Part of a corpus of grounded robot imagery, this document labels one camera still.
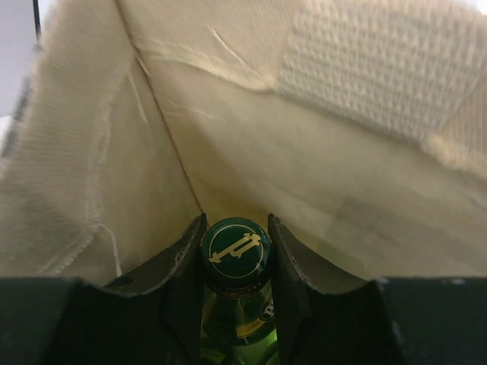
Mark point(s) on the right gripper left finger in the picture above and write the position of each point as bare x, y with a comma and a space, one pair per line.
150, 315

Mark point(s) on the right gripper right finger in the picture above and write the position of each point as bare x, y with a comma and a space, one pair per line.
325, 315

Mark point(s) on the beige canvas bag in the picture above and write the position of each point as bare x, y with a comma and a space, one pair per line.
361, 124

